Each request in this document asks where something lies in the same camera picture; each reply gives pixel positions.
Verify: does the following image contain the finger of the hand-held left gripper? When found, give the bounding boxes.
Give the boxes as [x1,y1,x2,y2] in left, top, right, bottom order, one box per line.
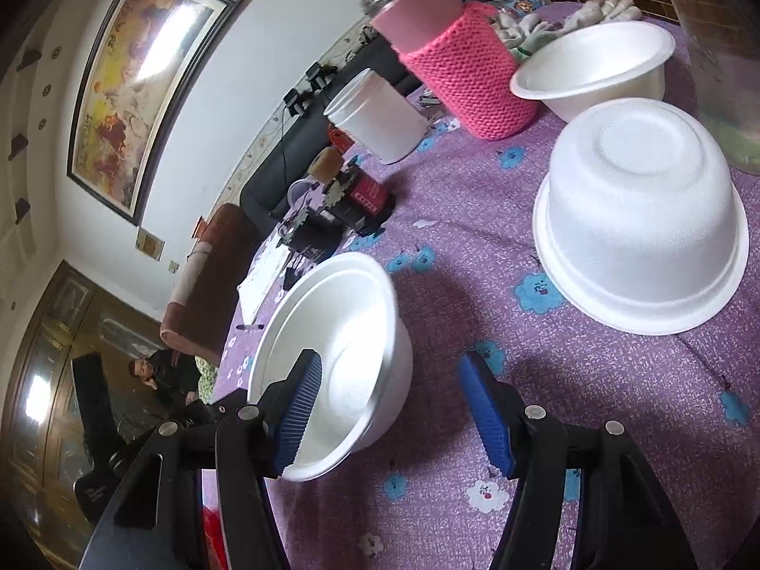
[71,353,125,477]

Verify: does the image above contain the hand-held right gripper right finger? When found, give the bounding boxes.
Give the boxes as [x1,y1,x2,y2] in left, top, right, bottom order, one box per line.
[460,351,702,570]

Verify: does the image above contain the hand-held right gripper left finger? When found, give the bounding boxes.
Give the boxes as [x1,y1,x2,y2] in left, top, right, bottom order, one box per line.
[80,349,323,570]

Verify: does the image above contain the white foam bowl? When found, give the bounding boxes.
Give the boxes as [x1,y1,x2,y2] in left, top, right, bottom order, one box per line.
[532,98,750,336]
[509,24,676,127]
[246,251,415,483]

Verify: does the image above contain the wooden glass-panel door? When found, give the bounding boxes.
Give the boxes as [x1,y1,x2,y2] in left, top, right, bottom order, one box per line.
[0,258,173,547]

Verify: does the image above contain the green patterned blanket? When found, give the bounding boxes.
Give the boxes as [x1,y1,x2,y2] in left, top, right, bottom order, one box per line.
[196,356,222,403]

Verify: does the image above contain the purple floral tablecloth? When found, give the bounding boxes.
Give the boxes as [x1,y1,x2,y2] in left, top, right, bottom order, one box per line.
[217,0,760,570]

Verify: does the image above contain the white paper notepad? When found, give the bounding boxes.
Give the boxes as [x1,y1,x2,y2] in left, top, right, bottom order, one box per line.
[237,231,293,322]

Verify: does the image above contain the brown armchair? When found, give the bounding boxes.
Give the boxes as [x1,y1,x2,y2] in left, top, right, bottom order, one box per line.
[160,203,256,363]

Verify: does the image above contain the black leather sofa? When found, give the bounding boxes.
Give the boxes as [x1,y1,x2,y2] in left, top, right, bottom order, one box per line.
[240,41,428,227]

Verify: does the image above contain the white plastic tub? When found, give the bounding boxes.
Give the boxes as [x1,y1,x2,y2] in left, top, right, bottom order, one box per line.
[323,68,429,165]

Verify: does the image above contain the pink knit-sleeved bottle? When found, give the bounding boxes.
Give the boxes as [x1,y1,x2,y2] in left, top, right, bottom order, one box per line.
[341,0,541,142]

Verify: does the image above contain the white work gloves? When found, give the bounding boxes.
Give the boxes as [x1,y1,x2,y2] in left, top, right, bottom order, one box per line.
[493,0,645,63]

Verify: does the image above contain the colourful printed packet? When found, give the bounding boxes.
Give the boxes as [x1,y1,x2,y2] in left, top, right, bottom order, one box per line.
[484,0,541,16]

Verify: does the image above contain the clear plastic container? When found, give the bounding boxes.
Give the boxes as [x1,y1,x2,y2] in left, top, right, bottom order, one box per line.
[677,0,760,176]

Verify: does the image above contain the small wall certificate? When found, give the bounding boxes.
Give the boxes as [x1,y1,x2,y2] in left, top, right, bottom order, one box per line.
[135,227,166,261]

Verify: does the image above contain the framed wall painting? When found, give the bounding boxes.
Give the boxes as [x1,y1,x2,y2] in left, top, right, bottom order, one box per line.
[66,0,244,227]

